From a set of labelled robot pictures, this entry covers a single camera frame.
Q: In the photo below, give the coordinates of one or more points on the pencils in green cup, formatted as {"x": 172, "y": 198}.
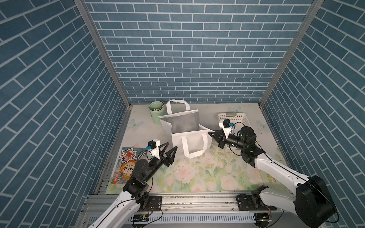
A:
{"x": 156, "y": 106}

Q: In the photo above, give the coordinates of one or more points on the floral table mat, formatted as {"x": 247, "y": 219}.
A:
{"x": 216, "y": 170}

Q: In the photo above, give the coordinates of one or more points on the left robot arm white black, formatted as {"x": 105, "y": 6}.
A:
{"x": 135, "y": 195}

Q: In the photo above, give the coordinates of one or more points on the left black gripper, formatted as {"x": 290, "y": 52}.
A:
{"x": 162, "y": 160}

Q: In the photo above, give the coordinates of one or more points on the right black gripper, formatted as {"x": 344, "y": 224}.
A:
{"x": 219, "y": 136}

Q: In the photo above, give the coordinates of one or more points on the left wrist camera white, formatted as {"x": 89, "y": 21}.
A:
{"x": 153, "y": 148}

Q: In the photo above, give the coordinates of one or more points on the colourful illustrated book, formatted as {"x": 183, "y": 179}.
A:
{"x": 125, "y": 164}

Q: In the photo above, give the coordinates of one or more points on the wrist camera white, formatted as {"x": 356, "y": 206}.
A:
{"x": 226, "y": 126}
{"x": 153, "y": 148}

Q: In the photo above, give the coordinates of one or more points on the white plastic basket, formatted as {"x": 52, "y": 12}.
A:
{"x": 235, "y": 119}

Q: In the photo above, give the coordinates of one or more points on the white insulated delivery bag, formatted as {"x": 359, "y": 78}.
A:
{"x": 185, "y": 131}

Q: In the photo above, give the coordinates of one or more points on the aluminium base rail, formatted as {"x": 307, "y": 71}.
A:
{"x": 199, "y": 208}

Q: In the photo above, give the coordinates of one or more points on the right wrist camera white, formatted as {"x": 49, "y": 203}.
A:
{"x": 226, "y": 126}

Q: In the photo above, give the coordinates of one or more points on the green circuit board left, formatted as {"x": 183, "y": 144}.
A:
{"x": 140, "y": 218}

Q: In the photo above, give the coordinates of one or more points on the circuit board right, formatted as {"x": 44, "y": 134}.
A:
{"x": 262, "y": 220}

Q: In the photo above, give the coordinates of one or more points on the green round object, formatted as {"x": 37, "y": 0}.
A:
{"x": 155, "y": 115}

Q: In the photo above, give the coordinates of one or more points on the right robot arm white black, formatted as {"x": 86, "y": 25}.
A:
{"x": 309, "y": 197}

